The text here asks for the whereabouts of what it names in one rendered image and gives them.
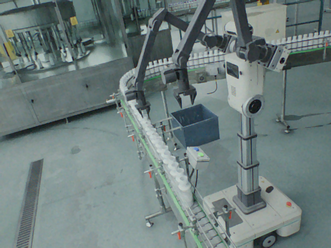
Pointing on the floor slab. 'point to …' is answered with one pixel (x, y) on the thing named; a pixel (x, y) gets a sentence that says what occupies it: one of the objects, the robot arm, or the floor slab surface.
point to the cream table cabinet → (263, 20)
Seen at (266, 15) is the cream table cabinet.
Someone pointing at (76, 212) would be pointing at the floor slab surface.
